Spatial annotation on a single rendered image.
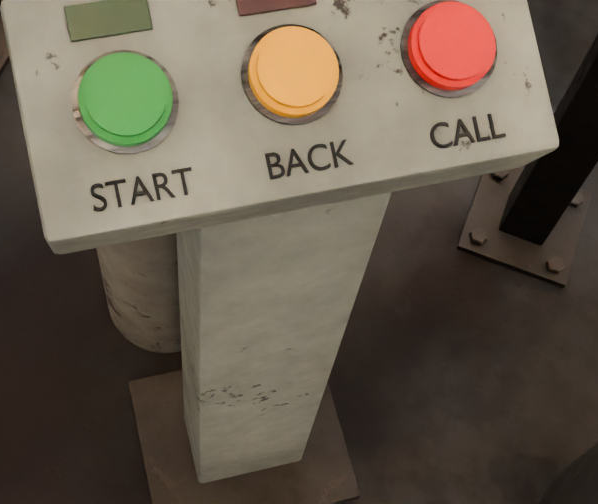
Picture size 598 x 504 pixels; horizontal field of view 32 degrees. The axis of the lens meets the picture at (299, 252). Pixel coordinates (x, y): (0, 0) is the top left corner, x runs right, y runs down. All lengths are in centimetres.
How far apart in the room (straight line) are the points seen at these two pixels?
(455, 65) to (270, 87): 9
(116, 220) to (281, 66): 10
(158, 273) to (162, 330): 13
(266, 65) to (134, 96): 6
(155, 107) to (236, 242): 10
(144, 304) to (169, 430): 14
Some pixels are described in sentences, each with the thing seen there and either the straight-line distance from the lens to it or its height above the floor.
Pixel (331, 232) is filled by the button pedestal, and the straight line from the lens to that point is 55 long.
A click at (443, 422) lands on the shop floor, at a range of 106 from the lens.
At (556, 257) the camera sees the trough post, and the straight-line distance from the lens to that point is 114.
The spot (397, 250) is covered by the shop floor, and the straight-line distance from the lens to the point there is 112.
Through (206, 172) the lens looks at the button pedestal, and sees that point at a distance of 46.
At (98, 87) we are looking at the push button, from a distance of 46.
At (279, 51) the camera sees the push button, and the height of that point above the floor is 61.
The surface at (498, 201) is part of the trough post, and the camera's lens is 116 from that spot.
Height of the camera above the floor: 99
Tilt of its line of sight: 64 degrees down
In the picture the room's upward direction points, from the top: 11 degrees clockwise
